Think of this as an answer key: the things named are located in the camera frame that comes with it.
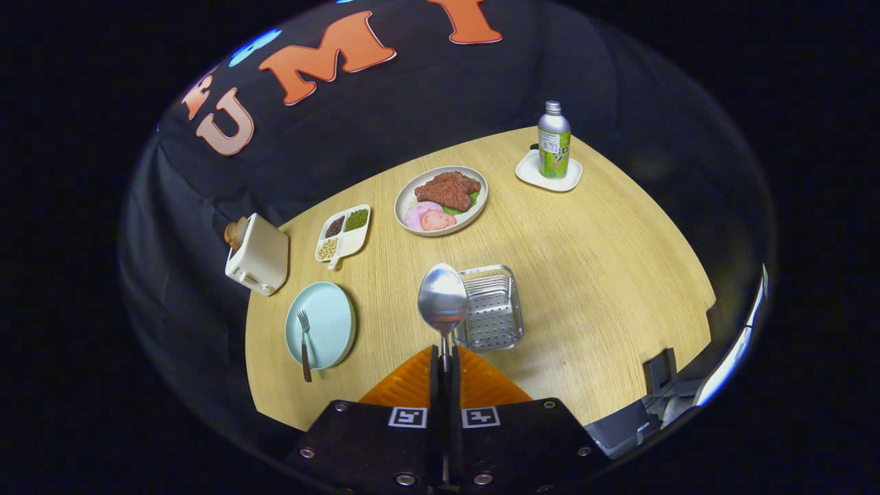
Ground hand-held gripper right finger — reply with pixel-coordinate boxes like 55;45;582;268
447;344;613;495

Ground white divided dish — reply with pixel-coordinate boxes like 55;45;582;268
315;204;372;270

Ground brown meat slices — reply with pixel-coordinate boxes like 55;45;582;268
415;172;482;212

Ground metal fork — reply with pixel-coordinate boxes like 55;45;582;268
297;309;314;384

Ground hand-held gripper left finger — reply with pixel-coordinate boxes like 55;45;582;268
285;344;441;495

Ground white toaster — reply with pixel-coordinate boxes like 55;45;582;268
225;213;290;297

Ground green lettuce leaf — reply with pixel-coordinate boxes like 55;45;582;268
443;191;481;217

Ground metal spoon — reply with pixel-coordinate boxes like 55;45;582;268
417;263;470;482

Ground beige round plate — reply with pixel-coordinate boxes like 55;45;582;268
394;166;489;237

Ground white square coaster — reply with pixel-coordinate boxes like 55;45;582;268
516;148;584;193

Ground perforated metal basket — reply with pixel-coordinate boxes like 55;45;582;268
454;265;525;353

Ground light blue plate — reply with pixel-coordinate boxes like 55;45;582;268
285;281;357;371

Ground pink ham slices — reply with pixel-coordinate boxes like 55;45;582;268
404;201;457;233

